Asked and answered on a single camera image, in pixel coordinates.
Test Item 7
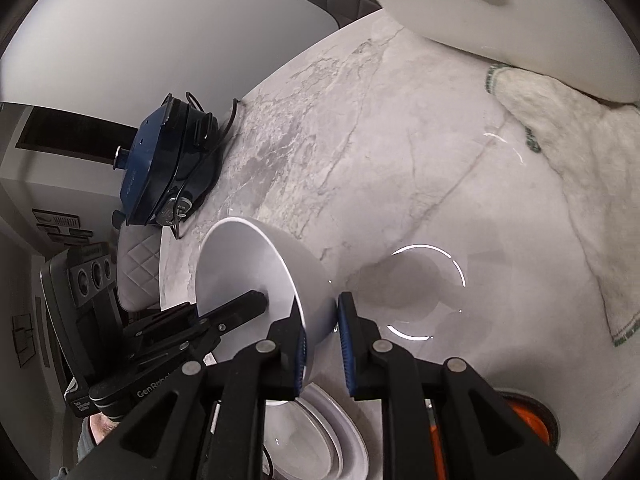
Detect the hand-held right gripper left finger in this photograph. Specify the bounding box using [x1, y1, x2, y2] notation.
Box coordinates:
[75, 307, 308, 480]

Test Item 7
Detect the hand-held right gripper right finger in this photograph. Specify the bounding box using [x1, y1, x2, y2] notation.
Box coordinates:
[336, 291, 581, 480]

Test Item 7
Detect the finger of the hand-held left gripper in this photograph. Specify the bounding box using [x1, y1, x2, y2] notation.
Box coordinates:
[124, 302, 199, 342]
[197, 290, 269, 334]

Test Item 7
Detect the white bowl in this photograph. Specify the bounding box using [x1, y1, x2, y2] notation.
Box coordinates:
[195, 216, 338, 406]

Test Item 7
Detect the large white plate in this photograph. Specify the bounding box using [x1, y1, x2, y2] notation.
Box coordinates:
[300, 381, 371, 480]

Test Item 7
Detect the orange bowl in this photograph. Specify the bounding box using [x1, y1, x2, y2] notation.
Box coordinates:
[427, 394, 552, 480]

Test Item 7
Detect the person's left forearm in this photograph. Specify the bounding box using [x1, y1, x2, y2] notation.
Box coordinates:
[52, 422, 101, 480]

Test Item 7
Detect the person's left hand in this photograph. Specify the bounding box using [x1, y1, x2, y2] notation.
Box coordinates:
[86, 416, 122, 446]

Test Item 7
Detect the white quilted chair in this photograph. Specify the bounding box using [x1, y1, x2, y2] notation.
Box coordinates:
[116, 224, 166, 311]

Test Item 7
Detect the dark blue electric cooker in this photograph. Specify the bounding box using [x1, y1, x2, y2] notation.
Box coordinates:
[112, 92, 223, 228]

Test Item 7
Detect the white towel with green trim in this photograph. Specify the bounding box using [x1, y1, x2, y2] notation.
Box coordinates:
[482, 62, 640, 348]

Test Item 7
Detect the black power cable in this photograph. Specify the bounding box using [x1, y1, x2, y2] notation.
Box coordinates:
[165, 91, 247, 237]

